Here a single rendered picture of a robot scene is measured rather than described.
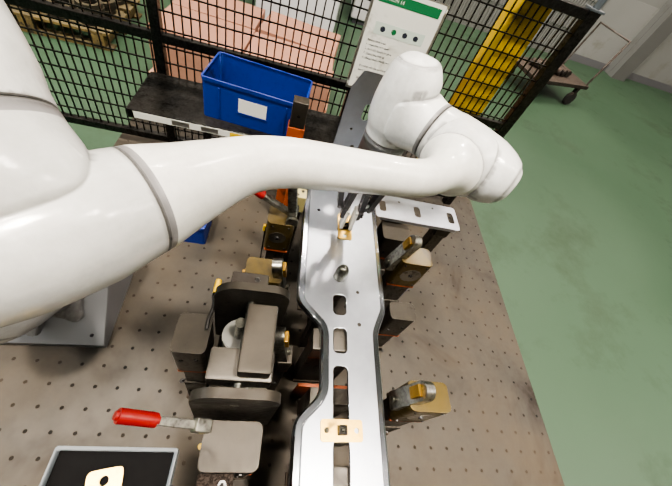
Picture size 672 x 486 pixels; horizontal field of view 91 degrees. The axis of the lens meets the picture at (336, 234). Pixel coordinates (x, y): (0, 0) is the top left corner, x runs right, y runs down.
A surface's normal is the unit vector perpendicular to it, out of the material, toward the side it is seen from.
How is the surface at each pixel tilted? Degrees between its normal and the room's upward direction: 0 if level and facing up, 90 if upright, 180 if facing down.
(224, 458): 0
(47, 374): 0
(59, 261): 63
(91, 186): 22
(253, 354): 0
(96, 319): 44
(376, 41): 90
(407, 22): 90
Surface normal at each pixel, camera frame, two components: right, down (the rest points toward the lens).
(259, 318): 0.26, -0.59
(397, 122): -0.58, 0.53
